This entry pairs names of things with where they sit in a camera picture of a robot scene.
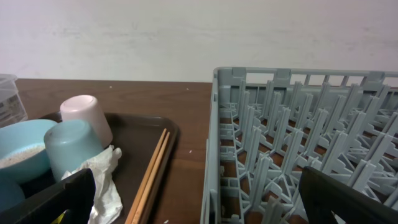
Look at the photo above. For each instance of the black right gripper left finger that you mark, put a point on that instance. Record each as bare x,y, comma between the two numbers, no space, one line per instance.
72,197

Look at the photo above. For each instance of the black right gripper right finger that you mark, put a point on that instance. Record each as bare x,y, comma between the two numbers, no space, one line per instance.
323,197

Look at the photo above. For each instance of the light blue small bowl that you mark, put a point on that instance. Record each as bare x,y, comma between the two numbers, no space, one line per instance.
16,138

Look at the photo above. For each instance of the dark blue large bowl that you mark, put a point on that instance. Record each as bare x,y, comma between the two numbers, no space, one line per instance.
11,193

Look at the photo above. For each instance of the grey dishwasher rack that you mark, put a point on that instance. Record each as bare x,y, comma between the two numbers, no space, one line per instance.
267,124

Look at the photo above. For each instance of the green foil snack wrapper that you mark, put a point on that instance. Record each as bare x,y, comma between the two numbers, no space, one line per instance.
59,219

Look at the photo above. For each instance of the crumpled white tissue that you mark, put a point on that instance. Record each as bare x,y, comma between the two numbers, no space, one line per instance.
107,205

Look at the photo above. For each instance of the light blue plastic cup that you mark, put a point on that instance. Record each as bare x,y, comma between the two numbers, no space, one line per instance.
69,144

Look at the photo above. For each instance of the left wooden chopstick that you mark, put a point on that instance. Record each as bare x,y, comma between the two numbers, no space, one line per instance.
146,177

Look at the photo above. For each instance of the brown serving tray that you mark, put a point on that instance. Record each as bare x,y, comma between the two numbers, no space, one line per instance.
137,137

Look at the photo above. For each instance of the pink plastic cup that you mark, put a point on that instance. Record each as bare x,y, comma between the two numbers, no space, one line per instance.
87,107

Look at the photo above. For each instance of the clear plastic container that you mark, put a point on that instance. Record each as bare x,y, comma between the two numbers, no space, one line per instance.
12,109

